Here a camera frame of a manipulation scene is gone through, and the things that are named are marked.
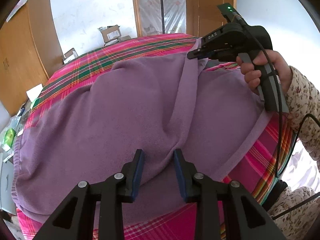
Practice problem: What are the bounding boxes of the person's floral pajama legs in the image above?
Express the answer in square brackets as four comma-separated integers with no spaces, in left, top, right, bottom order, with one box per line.
[269,186,320,240]

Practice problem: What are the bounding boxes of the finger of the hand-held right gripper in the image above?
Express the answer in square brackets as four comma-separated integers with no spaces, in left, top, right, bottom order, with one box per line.
[187,46,227,58]
[197,51,237,62]

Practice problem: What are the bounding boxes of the bamboo print side table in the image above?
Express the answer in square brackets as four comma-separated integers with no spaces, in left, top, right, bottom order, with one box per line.
[0,87,45,163]

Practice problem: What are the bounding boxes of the brown cardboard box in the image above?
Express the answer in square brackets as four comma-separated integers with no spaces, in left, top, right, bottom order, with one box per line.
[98,25,122,44]

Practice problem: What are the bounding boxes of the pink plaid bed sheet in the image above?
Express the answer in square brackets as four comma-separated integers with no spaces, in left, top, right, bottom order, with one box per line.
[15,32,300,240]

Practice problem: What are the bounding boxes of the black curtain strip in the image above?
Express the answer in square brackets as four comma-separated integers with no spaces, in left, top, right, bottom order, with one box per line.
[159,0,165,34]

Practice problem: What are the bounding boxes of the person's right hand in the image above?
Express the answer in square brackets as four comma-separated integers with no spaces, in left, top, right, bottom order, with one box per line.
[236,49,293,96]

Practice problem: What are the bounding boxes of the purple fleece blanket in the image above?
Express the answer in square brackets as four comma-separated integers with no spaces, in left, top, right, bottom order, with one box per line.
[11,37,272,224]

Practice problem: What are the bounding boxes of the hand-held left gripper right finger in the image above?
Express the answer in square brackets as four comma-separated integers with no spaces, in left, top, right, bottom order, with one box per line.
[173,149,287,240]

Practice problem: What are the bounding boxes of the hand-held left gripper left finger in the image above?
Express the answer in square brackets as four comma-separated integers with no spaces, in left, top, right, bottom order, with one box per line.
[32,149,145,240]

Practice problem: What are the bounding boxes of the small green wipes packet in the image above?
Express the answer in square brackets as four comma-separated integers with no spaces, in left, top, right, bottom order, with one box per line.
[4,127,17,148]

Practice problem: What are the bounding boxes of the clear printed plastic door curtain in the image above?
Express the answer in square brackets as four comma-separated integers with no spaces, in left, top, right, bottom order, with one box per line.
[136,0,187,37]

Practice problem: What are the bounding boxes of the green tissue pack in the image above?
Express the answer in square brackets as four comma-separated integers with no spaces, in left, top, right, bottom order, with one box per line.
[26,84,43,105]

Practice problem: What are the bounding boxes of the wooden wardrobe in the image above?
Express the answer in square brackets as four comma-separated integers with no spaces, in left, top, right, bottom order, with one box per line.
[0,0,64,117]

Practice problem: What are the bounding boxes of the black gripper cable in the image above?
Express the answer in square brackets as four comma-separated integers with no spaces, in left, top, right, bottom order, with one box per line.
[232,11,320,220]

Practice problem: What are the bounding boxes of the wooden door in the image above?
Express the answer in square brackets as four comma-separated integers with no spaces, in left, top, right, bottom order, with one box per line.
[185,0,238,39]

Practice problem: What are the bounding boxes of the open white box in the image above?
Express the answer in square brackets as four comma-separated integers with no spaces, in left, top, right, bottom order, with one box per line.
[62,48,79,64]

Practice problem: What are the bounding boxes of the white cabinet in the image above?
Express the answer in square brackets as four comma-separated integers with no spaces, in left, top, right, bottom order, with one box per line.
[0,152,18,215]

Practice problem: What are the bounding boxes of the person's right forearm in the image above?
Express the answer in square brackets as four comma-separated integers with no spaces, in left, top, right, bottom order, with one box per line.
[284,66,320,160]

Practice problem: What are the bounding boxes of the wooden door frame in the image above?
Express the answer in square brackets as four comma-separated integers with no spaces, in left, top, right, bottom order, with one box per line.
[131,0,198,38]

